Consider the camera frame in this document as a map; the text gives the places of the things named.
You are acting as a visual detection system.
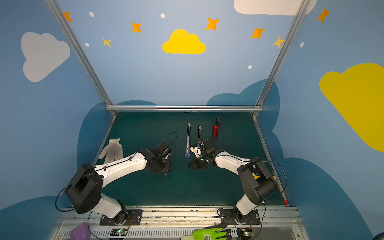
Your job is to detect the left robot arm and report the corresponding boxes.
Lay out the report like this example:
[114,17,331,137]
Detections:
[64,142,173,226]

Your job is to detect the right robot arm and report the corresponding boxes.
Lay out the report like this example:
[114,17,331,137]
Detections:
[186,140,279,223]

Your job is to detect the red spray bottle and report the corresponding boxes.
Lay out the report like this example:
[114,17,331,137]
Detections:
[212,118,221,138]

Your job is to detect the white knit glove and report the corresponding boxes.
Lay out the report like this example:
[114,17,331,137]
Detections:
[98,138,124,164]

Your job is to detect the green black work glove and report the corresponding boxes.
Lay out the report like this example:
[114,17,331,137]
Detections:
[180,223,232,240]

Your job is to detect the purple cloth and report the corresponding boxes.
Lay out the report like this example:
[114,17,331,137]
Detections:
[69,222,91,240]

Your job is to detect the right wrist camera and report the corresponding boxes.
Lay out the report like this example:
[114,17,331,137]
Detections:
[190,147,203,158]

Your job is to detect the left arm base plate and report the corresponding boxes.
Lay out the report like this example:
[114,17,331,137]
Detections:
[100,209,143,226]

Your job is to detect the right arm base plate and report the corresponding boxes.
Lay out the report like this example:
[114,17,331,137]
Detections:
[217,208,261,225]

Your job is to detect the aluminium rail frame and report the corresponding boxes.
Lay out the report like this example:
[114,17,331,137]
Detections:
[46,1,312,118]

